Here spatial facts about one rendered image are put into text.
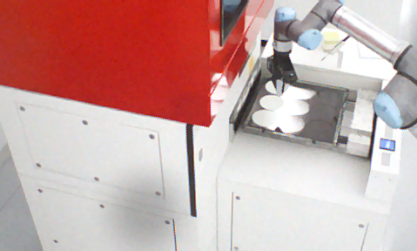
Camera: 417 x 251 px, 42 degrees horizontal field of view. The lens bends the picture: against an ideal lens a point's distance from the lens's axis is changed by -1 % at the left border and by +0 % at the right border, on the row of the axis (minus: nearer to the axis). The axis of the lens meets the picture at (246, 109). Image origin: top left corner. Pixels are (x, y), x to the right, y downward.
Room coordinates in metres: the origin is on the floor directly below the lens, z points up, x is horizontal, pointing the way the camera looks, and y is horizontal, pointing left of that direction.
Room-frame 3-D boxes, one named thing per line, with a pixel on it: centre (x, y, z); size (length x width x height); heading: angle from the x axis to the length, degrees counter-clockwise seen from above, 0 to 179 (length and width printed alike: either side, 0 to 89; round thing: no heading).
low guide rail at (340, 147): (1.60, -0.23, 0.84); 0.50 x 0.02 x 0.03; 76
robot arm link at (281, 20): (1.71, -0.13, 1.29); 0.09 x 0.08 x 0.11; 41
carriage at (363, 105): (1.68, -0.47, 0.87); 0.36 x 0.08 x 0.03; 166
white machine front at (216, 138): (1.60, 0.06, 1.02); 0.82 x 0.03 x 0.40; 166
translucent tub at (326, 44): (2.08, -0.36, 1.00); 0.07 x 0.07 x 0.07; 4
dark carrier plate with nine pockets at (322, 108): (1.73, -0.20, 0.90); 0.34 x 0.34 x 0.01; 76
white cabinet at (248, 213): (1.78, -0.33, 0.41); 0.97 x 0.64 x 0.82; 166
